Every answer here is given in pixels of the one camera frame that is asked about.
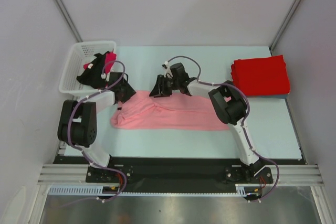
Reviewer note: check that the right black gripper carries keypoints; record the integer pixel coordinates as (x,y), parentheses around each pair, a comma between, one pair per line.
(161,85)

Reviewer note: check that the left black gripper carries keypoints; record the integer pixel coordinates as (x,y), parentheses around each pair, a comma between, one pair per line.
(130,92)

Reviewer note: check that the pink t shirt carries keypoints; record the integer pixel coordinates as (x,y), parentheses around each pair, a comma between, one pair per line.
(178,112)

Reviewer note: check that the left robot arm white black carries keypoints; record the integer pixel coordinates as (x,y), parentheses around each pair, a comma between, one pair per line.
(78,121)

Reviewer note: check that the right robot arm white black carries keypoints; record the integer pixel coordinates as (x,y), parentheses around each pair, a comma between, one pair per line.
(230,107)

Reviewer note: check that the black t shirt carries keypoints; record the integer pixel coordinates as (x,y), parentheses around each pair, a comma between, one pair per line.
(92,75)

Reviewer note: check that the magenta t shirt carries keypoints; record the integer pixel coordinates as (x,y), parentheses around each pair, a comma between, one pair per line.
(108,56)

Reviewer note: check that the white plastic basket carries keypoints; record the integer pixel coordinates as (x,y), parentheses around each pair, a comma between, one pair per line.
(80,54)

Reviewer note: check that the red folded t shirt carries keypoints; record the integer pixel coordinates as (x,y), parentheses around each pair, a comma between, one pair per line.
(261,76)

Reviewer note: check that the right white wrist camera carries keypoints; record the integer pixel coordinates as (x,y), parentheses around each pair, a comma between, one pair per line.
(166,68)

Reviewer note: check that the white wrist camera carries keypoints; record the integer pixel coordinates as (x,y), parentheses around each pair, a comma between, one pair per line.
(166,68)
(105,76)

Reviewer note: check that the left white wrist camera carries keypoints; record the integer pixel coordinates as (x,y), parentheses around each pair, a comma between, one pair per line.
(105,76)

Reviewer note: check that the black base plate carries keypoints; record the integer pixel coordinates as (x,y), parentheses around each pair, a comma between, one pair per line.
(175,175)

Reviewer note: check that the white slotted cable duct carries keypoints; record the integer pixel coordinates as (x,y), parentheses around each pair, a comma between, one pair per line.
(106,191)

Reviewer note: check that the left aluminium frame post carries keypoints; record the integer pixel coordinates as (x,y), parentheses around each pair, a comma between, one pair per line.
(68,20)

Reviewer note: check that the aluminium frame post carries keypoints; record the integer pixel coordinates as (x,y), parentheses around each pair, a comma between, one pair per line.
(284,25)
(68,20)

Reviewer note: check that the right aluminium frame post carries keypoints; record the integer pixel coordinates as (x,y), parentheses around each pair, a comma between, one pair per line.
(284,25)

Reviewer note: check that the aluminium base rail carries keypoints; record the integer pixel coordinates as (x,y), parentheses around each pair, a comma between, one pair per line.
(65,174)

